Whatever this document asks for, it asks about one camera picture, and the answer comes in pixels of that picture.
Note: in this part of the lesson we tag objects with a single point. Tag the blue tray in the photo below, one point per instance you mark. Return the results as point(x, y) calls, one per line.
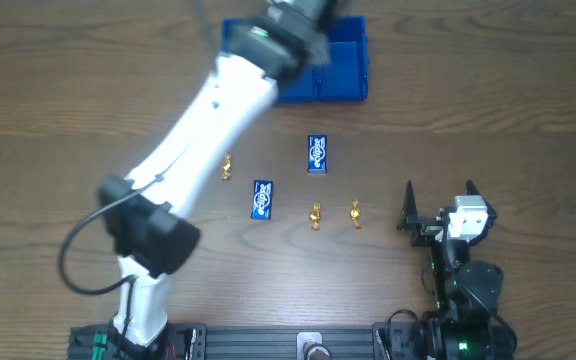
point(343, 75)

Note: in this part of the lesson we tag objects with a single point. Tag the gold wrapped candy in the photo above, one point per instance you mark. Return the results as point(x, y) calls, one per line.
point(355, 214)
point(315, 216)
point(226, 167)

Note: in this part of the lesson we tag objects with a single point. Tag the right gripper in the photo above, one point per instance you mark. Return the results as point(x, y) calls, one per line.
point(425, 232)

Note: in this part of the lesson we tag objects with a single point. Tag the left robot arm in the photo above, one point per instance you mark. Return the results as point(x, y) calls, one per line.
point(218, 115)

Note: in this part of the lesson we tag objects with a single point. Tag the mounting rail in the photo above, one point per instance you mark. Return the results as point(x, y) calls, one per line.
point(258, 342)

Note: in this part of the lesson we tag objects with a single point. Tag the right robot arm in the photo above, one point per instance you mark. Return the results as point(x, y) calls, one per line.
point(473, 285)

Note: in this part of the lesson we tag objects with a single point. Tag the blue candy pack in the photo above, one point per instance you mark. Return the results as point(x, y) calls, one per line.
point(262, 200)
point(317, 153)

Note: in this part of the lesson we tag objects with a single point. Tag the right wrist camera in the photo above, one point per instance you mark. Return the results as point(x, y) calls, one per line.
point(465, 217)

